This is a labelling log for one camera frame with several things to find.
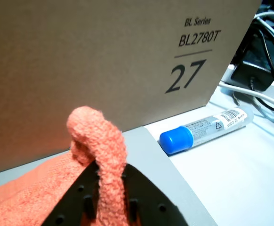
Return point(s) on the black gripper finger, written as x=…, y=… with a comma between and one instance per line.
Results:
x=148, y=207
x=75, y=207

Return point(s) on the orange terry towel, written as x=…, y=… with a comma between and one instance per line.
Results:
x=21, y=200

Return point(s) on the grey desk mat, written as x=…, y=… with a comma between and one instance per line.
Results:
x=170, y=188

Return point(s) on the clear tube with blue cap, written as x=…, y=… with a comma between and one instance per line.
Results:
x=198, y=131

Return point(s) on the brown cardboard monitor box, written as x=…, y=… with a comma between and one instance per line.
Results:
x=80, y=58

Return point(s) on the black power adapter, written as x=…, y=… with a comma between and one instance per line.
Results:
x=252, y=66

